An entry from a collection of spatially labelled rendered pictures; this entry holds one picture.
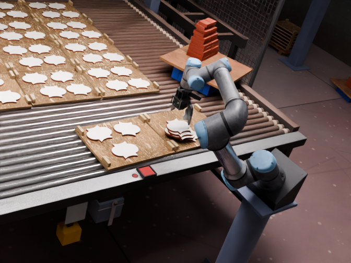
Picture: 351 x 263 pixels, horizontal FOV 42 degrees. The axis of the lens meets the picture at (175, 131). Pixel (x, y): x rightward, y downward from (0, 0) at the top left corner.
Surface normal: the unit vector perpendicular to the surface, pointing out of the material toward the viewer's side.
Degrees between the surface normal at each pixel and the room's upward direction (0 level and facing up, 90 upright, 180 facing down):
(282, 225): 0
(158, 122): 0
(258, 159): 37
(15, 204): 0
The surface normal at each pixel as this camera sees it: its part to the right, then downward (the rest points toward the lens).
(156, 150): 0.24, -0.81
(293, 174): -0.36, -0.47
